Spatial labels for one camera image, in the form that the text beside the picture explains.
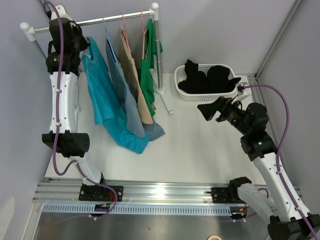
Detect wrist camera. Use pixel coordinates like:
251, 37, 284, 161
233, 82, 252, 103
47, 4, 73, 21

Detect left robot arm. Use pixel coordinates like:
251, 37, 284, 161
42, 17, 109, 201

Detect teal t shirt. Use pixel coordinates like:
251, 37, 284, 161
81, 36, 149, 154

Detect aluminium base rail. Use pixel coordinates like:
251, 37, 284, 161
31, 178, 228, 206

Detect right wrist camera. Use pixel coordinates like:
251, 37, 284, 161
233, 82, 252, 103

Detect slotted cable duct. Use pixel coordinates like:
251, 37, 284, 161
42, 203, 246, 216

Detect light blue wire hanger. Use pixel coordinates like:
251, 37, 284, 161
102, 19, 120, 64

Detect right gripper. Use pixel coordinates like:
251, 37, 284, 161
197, 95, 250, 136

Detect black garment in basket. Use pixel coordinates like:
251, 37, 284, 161
178, 59, 242, 95

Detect tape roll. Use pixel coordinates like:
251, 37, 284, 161
207, 235, 222, 240

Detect beige t shirt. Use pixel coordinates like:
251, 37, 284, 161
118, 26, 154, 125

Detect pink wire hanger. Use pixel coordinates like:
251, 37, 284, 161
120, 12, 134, 60
140, 11, 147, 60

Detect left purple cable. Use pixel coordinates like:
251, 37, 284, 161
43, 0, 118, 221

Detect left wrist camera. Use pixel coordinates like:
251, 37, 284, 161
47, 4, 73, 21

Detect white metal clothes rack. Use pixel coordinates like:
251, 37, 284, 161
20, 2, 174, 115

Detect green t shirt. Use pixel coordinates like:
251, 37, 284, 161
140, 19, 157, 117

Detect white plastic laundry basket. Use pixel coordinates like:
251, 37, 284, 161
174, 63, 237, 101

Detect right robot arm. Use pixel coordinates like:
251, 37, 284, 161
197, 96, 320, 240

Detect grey blue t shirt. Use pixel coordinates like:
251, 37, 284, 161
105, 38, 165, 141

